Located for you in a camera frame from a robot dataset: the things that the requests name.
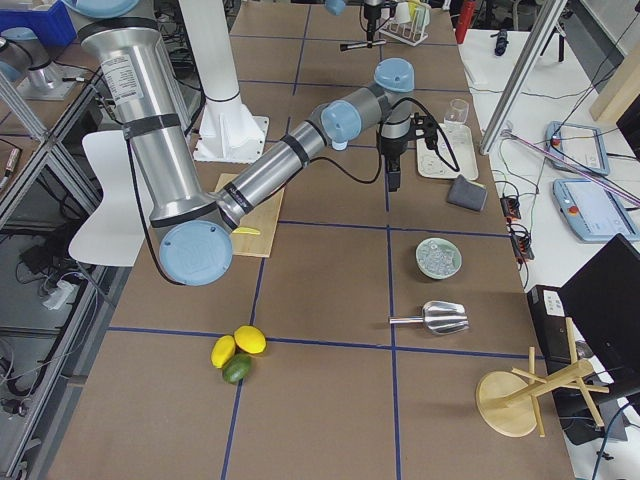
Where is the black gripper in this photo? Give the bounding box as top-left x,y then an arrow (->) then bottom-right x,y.
377,113 -> 439,192
363,0 -> 382,48

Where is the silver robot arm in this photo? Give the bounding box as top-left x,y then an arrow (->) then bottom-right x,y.
324,0 -> 398,52
66,1 -> 418,286

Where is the white cup on rack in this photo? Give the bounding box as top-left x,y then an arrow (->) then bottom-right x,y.
394,1 -> 411,24

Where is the yellow cup on rack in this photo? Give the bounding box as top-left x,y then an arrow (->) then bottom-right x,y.
408,0 -> 422,17

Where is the mint green cup on rack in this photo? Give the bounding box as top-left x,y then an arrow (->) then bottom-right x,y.
414,4 -> 431,32

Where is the light blue plastic cup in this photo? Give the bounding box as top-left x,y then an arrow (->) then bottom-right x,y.
332,141 -> 348,151

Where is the yellow lemon upper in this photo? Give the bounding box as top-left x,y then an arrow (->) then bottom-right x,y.
233,325 -> 267,355

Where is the yellow lemon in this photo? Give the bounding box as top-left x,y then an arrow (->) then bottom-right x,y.
210,335 -> 236,369
233,325 -> 267,355

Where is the yellow lemon left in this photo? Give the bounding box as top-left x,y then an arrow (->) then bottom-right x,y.
210,335 -> 236,369

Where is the wooden cup tree stand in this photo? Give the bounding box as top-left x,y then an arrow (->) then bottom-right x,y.
475,317 -> 609,438

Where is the cream bear serving tray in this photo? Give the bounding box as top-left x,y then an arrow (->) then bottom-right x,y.
416,123 -> 479,181

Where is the folded grey cloth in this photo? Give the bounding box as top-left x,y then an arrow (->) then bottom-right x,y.
446,175 -> 488,212

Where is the clear wine glass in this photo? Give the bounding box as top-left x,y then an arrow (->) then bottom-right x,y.
444,98 -> 469,143

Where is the green bowl of ice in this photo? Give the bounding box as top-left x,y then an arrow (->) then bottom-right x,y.
415,238 -> 462,280

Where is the reacher grabber stick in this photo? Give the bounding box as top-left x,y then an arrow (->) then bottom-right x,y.
500,129 -> 639,207

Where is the bamboo cutting board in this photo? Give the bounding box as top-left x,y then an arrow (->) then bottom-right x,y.
231,189 -> 284,258

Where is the steel ice scoop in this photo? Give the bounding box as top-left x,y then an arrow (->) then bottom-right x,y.
388,300 -> 470,336

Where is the yellow plastic knife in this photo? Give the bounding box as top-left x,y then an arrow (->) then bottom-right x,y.
232,227 -> 261,236

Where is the far blue teach pendant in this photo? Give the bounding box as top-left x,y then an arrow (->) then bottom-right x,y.
545,121 -> 610,176

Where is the blue teach pendant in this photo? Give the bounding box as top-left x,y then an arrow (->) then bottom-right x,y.
552,179 -> 639,243
545,121 -> 610,176

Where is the black box with label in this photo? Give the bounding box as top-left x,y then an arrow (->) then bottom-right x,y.
527,285 -> 570,364

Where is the near blue teach pendant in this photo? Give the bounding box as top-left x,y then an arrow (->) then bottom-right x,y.
552,179 -> 639,243

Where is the black computer monitor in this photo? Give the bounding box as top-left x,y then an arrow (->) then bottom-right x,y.
559,234 -> 639,404

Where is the white plastic chair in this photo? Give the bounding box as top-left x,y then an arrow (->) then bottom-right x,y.
69,130 -> 153,267

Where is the blue storage crate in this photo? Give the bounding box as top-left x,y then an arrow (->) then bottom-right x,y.
1,1 -> 77,46

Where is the white wire cup rack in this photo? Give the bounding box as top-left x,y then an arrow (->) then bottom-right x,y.
381,17 -> 429,46

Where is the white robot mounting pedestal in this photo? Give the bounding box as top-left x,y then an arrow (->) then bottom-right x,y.
180,0 -> 269,164

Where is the aluminium frame post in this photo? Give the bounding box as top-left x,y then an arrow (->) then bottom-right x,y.
479,0 -> 567,155

